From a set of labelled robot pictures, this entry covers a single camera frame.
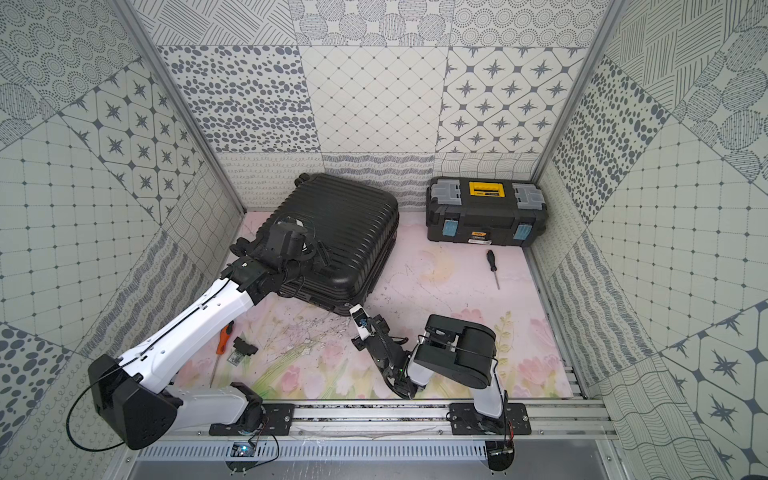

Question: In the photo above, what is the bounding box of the black ribbed hard-shell suitcase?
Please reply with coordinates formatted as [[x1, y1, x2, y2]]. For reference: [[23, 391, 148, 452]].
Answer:
[[221, 173, 399, 316]]

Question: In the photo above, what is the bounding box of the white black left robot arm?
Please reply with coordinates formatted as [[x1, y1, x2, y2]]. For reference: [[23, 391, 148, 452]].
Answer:
[[88, 221, 328, 450]]

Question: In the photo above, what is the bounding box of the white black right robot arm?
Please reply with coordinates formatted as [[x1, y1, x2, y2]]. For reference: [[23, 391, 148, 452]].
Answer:
[[350, 305, 512, 438]]

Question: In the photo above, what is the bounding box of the small black clip part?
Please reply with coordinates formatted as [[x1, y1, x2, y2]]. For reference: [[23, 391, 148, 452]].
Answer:
[[228, 337, 259, 366]]

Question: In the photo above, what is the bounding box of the black toolbox with yellow label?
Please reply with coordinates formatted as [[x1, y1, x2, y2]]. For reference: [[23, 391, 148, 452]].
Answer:
[[425, 177, 548, 247]]

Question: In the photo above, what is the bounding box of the white blue right wrist camera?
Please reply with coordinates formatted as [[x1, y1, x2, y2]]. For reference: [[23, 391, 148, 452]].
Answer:
[[349, 304, 373, 340]]

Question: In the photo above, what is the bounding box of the orange handled tool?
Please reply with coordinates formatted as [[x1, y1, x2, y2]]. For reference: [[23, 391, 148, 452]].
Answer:
[[216, 321, 234, 356]]

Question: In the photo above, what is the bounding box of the black handled screwdriver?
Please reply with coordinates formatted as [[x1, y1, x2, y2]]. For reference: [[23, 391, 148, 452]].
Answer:
[[486, 250, 501, 290]]

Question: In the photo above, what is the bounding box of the aluminium mounting rail frame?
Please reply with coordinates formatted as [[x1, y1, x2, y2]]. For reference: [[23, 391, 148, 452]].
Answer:
[[119, 359, 625, 480]]

